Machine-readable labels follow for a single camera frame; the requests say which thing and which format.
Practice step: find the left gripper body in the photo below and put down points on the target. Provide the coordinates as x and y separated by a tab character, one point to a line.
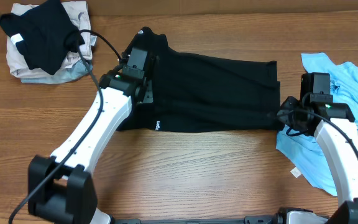
150	91

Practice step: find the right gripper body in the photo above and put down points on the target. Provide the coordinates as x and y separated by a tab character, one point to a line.
293	119

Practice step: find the black polo shirt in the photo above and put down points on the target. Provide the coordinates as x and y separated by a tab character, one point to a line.
196	93

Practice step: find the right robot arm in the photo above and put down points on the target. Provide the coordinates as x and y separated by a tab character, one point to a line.
334	129

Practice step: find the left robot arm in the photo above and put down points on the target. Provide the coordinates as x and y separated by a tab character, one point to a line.
61	187

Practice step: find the folded light blue denim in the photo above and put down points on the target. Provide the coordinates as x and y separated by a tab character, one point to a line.
63	76

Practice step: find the folded beige garment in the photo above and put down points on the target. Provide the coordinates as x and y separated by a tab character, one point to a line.
78	14

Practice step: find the folded black shirt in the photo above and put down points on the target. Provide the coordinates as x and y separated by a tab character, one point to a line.
47	35

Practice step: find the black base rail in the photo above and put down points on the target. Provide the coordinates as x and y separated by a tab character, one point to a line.
264	219

